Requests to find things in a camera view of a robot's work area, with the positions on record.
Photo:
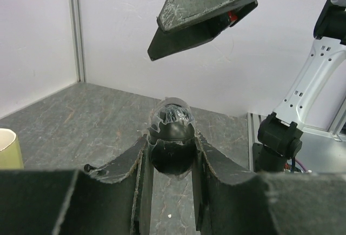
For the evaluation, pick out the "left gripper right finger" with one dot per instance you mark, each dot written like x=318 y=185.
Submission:
x=230 y=199

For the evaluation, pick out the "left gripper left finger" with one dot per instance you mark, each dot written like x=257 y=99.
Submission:
x=113 y=199

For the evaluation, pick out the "black charging case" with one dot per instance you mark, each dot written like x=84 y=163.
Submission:
x=171 y=137

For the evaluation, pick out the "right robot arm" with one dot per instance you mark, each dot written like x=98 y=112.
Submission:
x=279 y=135

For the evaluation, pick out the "black earbud far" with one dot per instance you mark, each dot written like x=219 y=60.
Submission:
x=88 y=168

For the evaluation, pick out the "yellow ceramic mug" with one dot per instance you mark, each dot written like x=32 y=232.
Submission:
x=10 y=156

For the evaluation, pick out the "right aluminium frame post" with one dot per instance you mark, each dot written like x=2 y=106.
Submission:
x=77 y=36

